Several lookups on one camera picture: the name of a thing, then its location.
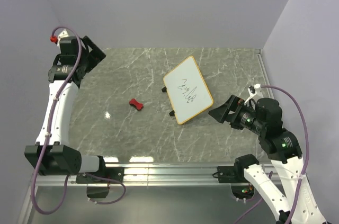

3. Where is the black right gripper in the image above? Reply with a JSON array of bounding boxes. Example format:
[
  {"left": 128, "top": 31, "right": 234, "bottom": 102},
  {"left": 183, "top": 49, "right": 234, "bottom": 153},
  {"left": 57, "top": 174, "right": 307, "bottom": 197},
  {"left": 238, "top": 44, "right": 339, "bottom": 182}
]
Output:
[{"left": 208, "top": 93, "right": 265, "bottom": 133}]

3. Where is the small whiteboard with orange frame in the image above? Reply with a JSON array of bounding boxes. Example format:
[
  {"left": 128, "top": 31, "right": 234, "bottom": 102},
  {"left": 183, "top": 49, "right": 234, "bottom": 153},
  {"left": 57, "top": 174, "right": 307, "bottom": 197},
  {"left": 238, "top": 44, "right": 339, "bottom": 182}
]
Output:
[{"left": 163, "top": 56, "right": 214, "bottom": 125}]

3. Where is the red whiteboard eraser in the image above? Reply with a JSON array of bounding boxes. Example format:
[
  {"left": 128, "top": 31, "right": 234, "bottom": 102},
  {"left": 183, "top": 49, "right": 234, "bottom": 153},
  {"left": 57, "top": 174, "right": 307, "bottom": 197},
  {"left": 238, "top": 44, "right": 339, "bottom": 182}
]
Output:
[{"left": 129, "top": 98, "right": 144, "bottom": 111}]

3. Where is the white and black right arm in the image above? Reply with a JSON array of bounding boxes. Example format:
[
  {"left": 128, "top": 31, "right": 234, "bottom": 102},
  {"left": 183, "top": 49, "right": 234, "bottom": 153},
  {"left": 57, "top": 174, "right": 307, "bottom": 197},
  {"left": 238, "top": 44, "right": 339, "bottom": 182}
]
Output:
[{"left": 209, "top": 95, "right": 327, "bottom": 223}]

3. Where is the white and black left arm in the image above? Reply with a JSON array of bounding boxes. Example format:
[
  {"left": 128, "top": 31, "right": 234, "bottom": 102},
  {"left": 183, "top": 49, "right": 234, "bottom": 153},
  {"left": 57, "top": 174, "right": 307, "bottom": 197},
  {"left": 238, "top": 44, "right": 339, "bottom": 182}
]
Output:
[{"left": 24, "top": 36, "right": 107, "bottom": 183}]

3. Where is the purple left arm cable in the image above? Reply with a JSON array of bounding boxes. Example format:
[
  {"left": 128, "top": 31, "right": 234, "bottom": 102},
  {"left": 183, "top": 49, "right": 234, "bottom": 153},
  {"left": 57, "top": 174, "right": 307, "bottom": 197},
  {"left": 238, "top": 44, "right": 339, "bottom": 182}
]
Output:
[{"left": 30, "top": 25, "right": 127, "bottom": 214}]

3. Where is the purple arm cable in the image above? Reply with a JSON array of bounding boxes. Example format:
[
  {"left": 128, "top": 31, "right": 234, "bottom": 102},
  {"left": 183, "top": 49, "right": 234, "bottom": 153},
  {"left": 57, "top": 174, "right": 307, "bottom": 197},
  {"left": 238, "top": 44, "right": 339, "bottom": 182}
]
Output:
[
  {"left": 233, "top": 85, "right": 310, "bottom": 224},
  {"left": 30, "top": 25, "right": 127, "bottom": 214}
]

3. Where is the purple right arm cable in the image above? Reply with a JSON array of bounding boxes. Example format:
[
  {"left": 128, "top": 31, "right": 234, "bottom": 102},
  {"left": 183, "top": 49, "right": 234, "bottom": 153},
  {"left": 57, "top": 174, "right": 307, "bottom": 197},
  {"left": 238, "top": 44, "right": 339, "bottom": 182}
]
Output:
[{"left": 233, "top": 85, "right": 310, "bottom": 224}]

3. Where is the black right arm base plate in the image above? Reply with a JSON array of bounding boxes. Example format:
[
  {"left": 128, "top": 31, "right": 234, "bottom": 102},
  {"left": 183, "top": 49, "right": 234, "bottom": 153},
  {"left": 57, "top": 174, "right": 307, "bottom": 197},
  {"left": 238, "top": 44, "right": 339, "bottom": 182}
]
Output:
[{"left": 212, "top": 166, "right": 255, "bottom": 201}]

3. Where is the aluminium mounting rail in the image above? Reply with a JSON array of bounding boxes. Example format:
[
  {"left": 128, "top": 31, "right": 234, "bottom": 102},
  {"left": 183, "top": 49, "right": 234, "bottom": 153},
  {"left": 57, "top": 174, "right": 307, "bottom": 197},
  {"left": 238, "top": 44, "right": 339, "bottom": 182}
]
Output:
[{"left": 34, "top": 162, "right": 281, "bottom": 187}]

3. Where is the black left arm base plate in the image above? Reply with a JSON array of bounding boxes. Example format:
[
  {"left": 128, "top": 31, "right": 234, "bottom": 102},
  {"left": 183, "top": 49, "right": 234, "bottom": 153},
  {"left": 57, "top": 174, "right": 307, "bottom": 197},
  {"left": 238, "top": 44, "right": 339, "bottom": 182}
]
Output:
[{"left": 75, "top": 167, "right": 124, "bottom": 200}]

